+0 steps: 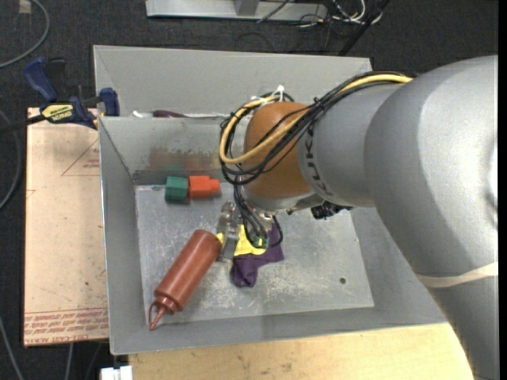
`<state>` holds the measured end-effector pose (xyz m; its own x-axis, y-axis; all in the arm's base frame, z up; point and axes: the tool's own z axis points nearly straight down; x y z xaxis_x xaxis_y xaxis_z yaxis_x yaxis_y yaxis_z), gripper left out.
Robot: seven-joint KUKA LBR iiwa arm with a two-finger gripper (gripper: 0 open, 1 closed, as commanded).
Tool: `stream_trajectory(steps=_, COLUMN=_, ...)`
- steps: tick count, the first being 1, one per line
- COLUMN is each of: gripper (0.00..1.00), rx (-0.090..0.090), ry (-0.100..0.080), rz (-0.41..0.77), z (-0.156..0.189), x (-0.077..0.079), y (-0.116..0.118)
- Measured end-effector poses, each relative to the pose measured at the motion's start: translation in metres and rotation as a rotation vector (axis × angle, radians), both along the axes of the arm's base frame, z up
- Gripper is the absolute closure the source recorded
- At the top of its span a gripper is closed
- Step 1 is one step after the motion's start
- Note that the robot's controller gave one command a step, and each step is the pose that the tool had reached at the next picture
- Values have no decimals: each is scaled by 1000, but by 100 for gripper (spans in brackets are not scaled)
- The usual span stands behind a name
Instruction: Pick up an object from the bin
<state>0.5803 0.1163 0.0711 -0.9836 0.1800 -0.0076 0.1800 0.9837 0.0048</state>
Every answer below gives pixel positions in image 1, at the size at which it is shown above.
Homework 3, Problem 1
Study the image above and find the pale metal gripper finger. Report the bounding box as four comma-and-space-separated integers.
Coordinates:
215, 227, 241, 261

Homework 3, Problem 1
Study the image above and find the yellow cloth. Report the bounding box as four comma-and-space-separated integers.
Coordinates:
215, 224, 266, 258

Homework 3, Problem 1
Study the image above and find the purple cloth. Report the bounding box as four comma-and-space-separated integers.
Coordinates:
230, 216, 286, 289

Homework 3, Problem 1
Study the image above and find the orange-red toy block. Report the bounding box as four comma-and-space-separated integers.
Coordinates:
187, 174, 222, 200

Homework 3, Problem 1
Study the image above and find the red-brown squeeze bottle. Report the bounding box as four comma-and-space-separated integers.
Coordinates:
147, 228, 223, 331

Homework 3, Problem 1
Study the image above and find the green toy block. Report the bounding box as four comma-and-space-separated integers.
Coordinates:
163, 175, 190, 203

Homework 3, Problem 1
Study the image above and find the grey metal bin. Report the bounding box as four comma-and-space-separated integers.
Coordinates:
93, 44, 449, 356

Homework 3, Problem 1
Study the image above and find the brown cardboard board red print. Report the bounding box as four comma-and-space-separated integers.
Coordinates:
22, 107, 110, 348

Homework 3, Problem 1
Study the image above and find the black cylinder on white bracket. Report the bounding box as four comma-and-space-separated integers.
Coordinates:
310, 200, 354, 221

